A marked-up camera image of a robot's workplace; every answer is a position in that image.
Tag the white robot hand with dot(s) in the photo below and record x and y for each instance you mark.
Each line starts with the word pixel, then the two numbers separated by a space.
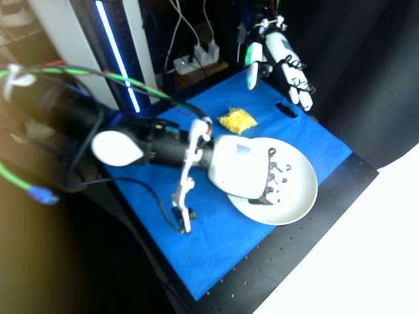
pixel 235 167
pixel 278 44

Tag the yellow sponge piece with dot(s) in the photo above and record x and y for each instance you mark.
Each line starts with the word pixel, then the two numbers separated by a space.
pixel 237 121

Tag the white round plate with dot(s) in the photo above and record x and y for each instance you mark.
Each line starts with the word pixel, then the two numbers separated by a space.
pixel 301 183

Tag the white power adapter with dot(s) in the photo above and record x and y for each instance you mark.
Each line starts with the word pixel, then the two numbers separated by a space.
pixel 206 52

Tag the blue cloth mat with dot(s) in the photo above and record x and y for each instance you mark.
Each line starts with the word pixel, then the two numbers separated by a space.
pixel 212 245

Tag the black curtain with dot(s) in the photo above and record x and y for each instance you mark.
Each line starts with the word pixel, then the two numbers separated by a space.
pixel 366 65

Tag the white power strip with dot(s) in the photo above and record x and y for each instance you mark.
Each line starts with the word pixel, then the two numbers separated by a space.
pixel 183 64

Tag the blue-white light strip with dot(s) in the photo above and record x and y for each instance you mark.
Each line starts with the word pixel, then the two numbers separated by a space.
pixel 116 54

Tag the white column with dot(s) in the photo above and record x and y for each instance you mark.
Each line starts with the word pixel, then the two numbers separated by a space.
pixel 70 49

